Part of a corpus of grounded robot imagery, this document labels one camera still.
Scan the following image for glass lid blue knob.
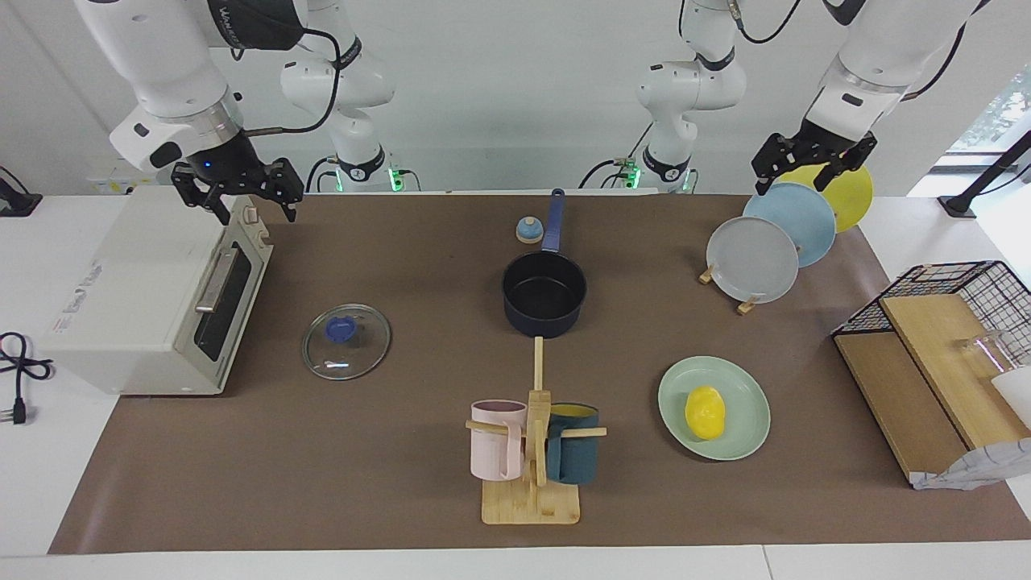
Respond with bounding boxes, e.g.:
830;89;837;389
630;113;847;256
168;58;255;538
302;303;392;381

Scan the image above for yellow plate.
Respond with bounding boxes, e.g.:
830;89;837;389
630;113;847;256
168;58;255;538
777;164;874;234

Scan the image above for light blue plate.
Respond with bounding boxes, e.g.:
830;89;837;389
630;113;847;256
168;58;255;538
742;182;837;268

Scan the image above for grey plate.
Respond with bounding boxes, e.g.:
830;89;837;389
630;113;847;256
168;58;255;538
706;216;800;305

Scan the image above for wooden plate rack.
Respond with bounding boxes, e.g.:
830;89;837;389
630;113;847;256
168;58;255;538
698;258;763;316

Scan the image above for pale green plate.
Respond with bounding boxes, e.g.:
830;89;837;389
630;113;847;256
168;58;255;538
657;356;772;462

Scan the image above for beige toaster oven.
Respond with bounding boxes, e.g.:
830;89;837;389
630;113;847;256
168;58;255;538
36;185;275;397

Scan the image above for window with greenery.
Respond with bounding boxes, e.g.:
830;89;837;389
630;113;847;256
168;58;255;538
946;63;1031;159

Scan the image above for wooden shelf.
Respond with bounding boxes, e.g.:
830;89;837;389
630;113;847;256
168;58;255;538
834;293;1031;486

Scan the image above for clear glass cup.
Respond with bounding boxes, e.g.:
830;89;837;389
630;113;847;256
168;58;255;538
957;329;1017;381

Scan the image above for dark blue saucepan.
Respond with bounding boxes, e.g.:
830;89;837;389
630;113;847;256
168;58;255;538
502;188;588;338

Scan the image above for brown table mat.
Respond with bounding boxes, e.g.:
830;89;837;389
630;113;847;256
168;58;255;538
48;193;1031;555

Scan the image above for pink mug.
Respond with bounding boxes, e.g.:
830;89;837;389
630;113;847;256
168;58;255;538
470;400;528;482

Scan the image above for grey marbled cloth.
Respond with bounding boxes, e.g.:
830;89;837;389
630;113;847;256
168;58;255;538
910;438;1031;491

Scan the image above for dark teal mug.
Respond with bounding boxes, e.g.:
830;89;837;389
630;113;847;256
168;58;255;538
546;403;601;485

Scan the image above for wooden mug tree stand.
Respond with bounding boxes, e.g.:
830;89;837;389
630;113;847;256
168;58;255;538
465;337;607;526

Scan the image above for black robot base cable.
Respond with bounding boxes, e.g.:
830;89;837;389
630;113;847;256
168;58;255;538
304;155;420;195
578;121;703;194

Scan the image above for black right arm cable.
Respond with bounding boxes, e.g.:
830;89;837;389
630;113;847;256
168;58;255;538
240;27;342;136

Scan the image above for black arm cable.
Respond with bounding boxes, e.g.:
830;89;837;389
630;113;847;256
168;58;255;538
240;27;342;136
727;0;969;104

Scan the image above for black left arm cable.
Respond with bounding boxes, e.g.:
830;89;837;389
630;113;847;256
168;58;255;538
727;0;969;104

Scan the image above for black wire basket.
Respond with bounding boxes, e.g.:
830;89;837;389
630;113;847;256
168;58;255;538
831;260;1031;368

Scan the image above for black camera stand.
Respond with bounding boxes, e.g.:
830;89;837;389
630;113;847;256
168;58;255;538
938;129;1031;219

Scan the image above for black power cord with plug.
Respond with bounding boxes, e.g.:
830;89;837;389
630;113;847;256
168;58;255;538
0;331;54;427

